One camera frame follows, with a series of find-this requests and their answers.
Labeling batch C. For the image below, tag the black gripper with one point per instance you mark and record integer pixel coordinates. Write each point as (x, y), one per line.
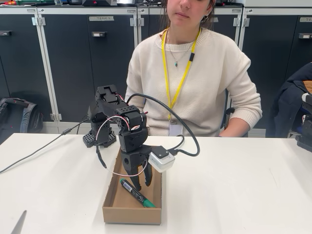
(133, 163)

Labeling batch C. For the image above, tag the green black marker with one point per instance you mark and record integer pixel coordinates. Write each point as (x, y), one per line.
(132, 191)

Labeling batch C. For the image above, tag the left forearm in cream sleeve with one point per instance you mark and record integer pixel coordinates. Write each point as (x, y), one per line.
(239, 126)

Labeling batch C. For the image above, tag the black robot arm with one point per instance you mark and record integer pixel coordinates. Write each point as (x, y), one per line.
(102, 107)

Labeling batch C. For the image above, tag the person in cream sweater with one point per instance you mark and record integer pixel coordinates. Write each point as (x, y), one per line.
(209, 80)

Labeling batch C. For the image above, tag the brown cardboard box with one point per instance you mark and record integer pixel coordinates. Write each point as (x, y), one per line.
(136, 200)

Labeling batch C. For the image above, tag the clear name badge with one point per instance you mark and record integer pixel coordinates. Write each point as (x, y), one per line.
(175, 129)

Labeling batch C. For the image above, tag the grey black backpack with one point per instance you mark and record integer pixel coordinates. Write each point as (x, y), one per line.
(26, 117)

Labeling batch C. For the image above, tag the grey flat strip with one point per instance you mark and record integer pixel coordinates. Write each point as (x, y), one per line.
(19, 224)

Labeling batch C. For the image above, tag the grey team 4 label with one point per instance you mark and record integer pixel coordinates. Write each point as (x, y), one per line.
(101, 18)

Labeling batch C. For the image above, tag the dark navy jacket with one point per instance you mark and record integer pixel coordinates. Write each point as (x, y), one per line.
(290, 102)

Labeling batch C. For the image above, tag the grey team 5 label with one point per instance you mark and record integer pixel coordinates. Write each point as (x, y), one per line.
(215, 20)

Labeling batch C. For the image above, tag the black case with red mark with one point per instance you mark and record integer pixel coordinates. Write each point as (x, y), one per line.
(100, 2)

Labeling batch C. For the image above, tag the clear drinking glass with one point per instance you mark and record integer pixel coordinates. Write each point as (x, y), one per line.
(58, 2)

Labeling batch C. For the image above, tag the grey cabinet label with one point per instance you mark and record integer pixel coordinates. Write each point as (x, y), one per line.
(306, 20)

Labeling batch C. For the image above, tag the white gripper camera box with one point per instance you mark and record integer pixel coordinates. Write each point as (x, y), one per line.
(161, 162)

